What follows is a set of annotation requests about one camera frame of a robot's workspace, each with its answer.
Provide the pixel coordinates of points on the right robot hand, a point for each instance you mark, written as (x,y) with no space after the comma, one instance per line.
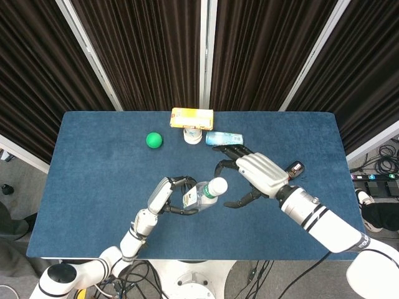
(262,171)

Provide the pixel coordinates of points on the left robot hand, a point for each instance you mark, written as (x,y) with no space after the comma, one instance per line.
(159,196)

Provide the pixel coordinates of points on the transparent plastic water bottle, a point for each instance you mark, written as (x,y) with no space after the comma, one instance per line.
(205,199)

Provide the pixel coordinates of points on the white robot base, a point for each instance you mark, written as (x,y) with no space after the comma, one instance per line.
(190,277)

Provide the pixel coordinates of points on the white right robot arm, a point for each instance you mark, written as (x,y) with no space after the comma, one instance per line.
(327,227)

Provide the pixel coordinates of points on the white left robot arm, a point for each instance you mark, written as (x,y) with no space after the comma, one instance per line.
(131,243)

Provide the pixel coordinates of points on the small black red device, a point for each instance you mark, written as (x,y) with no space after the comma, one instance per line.
(295,168)

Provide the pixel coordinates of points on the light blue packet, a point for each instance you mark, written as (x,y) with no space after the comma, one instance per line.
(224,138)

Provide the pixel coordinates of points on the blue table cloth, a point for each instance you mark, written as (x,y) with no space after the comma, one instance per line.
(109,187)

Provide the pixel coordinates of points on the green rubber ball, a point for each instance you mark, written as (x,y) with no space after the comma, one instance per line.
(154,140)

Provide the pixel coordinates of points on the stacked white paper cups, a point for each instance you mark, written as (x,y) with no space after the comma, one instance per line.
(192,137)

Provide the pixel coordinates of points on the yellow snack box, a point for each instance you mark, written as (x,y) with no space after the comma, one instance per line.
(191,118)

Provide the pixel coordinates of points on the white shoe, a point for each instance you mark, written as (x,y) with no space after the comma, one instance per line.
(363,197)

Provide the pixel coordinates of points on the dark pleated curtain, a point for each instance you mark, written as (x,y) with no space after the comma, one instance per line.
(146,53)
(364,68)
(262,53)
(37,78)

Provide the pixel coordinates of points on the black foot pedals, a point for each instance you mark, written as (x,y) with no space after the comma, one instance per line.
(381,188)

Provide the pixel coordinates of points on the white partition frame rail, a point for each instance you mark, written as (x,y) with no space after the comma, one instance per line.
(22,154)
(374,140)

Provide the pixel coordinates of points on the white partition frame post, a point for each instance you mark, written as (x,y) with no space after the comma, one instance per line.
(90,56)
(207,53)
(311,56)

